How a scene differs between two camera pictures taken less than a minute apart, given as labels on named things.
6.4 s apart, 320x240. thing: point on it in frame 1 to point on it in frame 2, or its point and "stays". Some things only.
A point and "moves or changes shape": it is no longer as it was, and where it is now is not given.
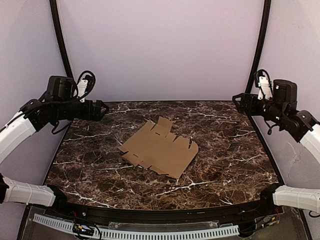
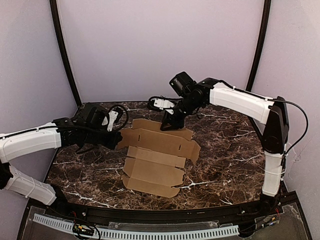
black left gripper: x=94 y=110 to x=110 y=139
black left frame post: x=54 y=10 stays
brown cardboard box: x=156 y=149 moves or changes shape
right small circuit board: x=270 y=221 stays
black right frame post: x=265 y=29 stays
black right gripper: x=246 y=103 to x=175 y=117
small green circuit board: x=81 y=229 stays
